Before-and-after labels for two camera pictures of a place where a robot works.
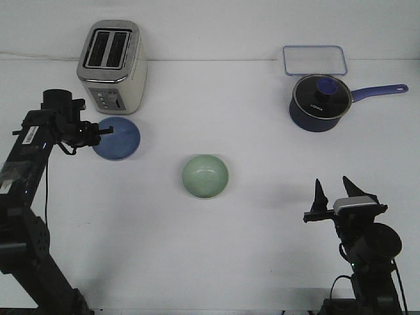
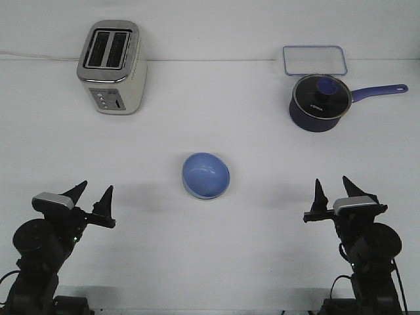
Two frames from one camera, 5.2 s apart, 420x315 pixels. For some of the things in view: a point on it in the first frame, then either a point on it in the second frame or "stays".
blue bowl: (122, 143) to (205, 174)
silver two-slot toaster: (112, 65) stays
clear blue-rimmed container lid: (312, 60) stays
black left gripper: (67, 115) to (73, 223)
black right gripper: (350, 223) stays
